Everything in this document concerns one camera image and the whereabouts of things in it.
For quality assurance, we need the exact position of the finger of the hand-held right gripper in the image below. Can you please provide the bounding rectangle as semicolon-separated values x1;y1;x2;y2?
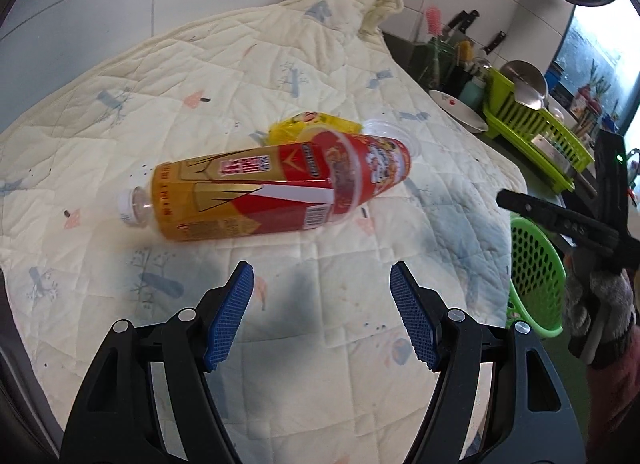
496;189;626;272

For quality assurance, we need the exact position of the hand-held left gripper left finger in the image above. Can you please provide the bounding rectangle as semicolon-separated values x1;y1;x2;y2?
62;261;256;464

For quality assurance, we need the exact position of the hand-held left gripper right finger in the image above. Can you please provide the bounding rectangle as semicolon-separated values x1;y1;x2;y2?
389;261;586;464

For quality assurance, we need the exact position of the green perforated plastic basket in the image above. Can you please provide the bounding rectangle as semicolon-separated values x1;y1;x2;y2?
506;214;568;339

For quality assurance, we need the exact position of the orange and red plastic bottle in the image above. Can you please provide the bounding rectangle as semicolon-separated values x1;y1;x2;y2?
117;141;351;243

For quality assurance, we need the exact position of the red printed clear plastic cup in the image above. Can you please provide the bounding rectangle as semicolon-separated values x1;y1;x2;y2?
325;119;421;225

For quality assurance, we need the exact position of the person's right hand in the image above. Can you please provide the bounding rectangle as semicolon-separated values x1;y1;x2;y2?
564;251;637;345

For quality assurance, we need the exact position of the red potted ornament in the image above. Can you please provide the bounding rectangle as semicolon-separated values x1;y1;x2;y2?
572;61;613;125

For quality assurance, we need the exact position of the green plastic dish rack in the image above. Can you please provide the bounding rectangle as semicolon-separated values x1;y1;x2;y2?
482;67;596;193

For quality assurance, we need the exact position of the white plate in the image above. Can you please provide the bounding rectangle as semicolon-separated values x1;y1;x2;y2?
428;90;489;133

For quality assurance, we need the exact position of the steel bowl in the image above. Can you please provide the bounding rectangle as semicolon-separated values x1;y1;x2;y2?
500;60;548;99

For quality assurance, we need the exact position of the teal bottle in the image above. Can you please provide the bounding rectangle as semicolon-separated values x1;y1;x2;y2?
459;78;486;105

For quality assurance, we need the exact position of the green utensil holder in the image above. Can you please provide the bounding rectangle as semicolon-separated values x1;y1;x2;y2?
412;41;458;89

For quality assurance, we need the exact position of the yellow snack packet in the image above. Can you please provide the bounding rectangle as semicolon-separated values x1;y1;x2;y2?
267;111;363;147

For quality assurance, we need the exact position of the pink bottle brush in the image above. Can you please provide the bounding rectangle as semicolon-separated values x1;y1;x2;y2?
425;6;443;52

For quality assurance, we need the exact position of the cream quilted blanket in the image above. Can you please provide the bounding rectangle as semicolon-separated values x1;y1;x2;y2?
0;0;526;445

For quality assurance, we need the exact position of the window with green frame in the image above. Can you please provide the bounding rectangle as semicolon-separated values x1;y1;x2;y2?
550;4;628;119

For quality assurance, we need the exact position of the black handled knife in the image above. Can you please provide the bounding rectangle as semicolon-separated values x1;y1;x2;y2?
445;10;481;44
482;31;507;57

